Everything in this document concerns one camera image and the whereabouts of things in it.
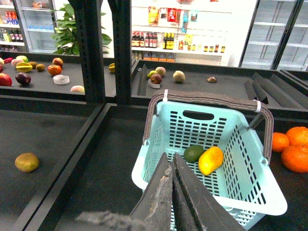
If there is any green avocado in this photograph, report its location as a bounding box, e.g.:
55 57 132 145
183 145 204 163

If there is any brown basket handle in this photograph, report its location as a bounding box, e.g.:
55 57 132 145
142 90 274 162

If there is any orange tangerine large right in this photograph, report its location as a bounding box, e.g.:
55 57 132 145
281 144 308 173

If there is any orange tangerine small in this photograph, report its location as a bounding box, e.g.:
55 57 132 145
272 132 290 153

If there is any green brown kiwi fruit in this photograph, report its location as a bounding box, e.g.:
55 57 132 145
14 153 39 172

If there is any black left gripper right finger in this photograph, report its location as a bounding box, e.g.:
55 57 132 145
171 154 244 231

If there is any white foam fruit net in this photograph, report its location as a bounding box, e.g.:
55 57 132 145
53 75 70 85

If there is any row of sauce bottles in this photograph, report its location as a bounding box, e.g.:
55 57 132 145
131 31 175 50

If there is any white zip tie left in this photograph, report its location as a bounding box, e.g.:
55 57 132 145
163 89 168 103

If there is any black shelf frame post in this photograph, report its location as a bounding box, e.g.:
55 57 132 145
70 0 131 105

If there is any yellow star fruit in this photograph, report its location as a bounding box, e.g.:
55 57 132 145
15 62 33 73

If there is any white zip tie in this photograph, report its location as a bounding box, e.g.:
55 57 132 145
253 99 262 113
163 89 168 103

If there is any light blue plastic basket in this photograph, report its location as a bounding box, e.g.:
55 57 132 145
132 100 287 230

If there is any red apple left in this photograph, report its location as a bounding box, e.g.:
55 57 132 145
0 73 13 87

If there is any orange persimmon fruit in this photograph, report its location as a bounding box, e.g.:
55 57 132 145
48 64 62 76

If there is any orange tangerine upper right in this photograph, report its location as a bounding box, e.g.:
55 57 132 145
286 127 308 146

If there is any white zip tie right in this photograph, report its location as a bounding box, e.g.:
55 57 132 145
253 99 262 113

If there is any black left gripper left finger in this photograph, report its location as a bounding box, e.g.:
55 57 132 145
129 153 173 231

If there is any yellow mango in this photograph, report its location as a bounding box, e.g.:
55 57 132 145
198 146 224 176

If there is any green potted plant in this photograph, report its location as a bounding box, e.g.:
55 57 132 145
50 3 113 56

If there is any dark purple fruit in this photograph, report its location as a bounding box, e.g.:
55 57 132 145
15 72 31 86

